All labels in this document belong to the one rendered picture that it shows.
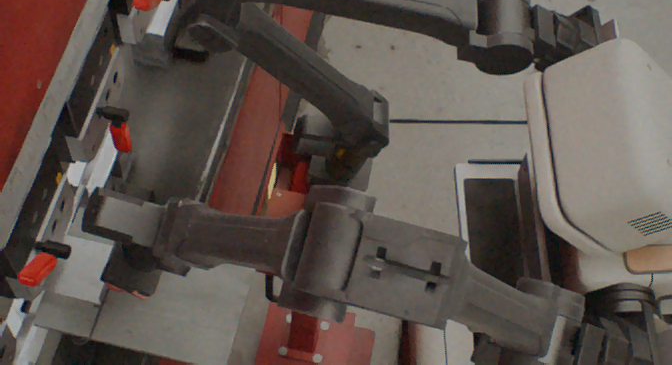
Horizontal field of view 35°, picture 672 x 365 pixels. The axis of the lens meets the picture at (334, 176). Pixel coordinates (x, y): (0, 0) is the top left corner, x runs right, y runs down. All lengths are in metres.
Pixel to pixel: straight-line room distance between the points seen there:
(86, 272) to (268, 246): 0.57
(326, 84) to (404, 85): 1.36
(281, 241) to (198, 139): 0.80
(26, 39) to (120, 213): 0.24
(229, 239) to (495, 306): 0.26
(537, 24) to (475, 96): 1.47
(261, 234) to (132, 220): 0.32
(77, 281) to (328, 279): 0.67
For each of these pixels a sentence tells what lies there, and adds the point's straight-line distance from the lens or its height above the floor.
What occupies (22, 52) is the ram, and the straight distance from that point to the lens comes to 1.14.
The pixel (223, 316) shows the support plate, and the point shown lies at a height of 1.00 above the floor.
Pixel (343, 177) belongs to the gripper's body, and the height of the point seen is 0.83.
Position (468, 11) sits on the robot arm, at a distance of 1.36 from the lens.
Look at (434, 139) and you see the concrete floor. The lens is 2.76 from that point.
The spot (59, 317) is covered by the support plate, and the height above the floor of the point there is 1.00.
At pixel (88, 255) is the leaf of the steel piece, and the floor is 1.00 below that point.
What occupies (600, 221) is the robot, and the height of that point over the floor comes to 1.32.
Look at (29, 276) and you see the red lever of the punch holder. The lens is 1.22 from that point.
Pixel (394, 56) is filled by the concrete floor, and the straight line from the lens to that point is 2.89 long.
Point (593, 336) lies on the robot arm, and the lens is 1.20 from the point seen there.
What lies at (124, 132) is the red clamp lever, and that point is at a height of 1.13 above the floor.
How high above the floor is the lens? 2.33
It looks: 61 degrees down
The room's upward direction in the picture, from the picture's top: 6 degrees clockwise
